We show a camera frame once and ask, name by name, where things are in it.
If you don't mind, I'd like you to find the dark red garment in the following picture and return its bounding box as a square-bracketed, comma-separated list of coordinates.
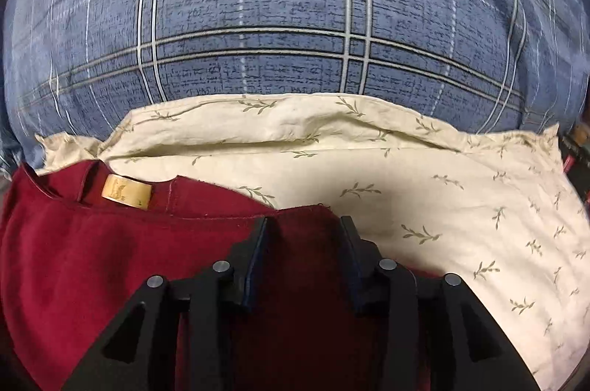
[0, 161, 444, 391]

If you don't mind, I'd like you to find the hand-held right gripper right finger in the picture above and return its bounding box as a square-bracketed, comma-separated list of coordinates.
[339, 216, 541, 391]

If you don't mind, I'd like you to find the cream leaf-print sheet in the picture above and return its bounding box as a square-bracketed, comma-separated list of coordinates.
[34, 93, 589, 383]

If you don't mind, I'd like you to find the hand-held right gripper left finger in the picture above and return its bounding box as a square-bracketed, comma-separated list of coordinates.
[62, 216, 271, 391]

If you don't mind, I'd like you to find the blue plaid pillow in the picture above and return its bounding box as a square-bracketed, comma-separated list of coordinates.
[0, 0, 590, 181]

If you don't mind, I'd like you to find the dark object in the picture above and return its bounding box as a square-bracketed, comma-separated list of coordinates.
[558, 121, 590, 204]

